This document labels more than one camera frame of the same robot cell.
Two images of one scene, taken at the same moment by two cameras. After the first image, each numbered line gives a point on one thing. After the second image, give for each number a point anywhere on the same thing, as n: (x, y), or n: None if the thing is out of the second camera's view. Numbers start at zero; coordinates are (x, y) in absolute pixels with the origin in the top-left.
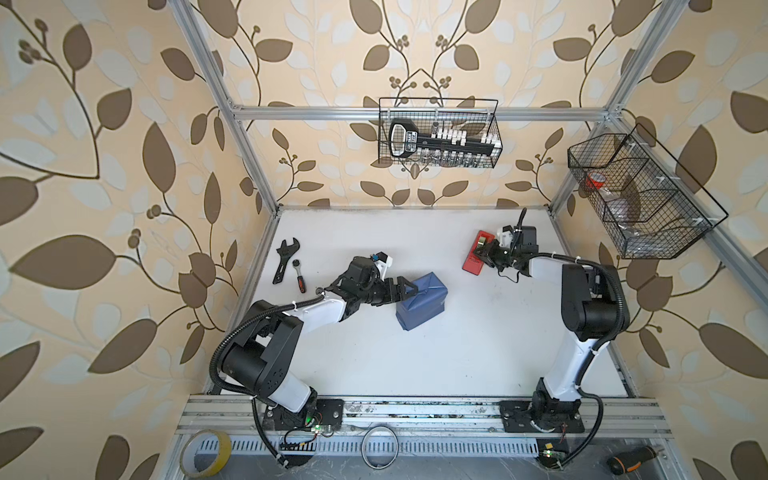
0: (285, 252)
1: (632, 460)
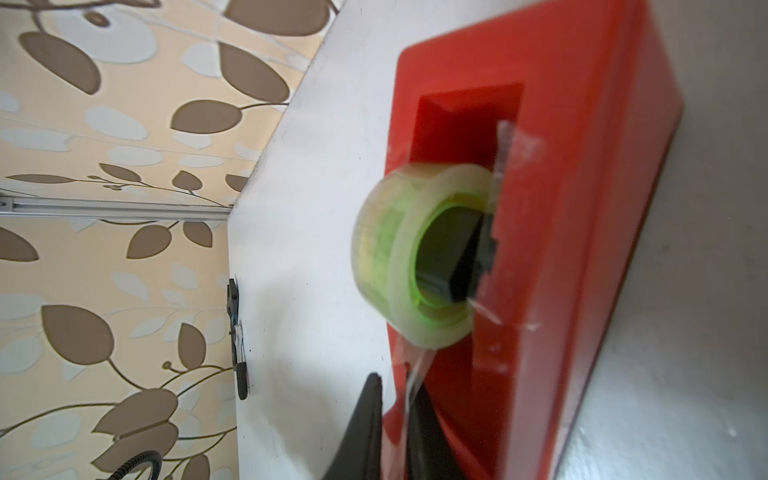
0: (232, 312)
1: None
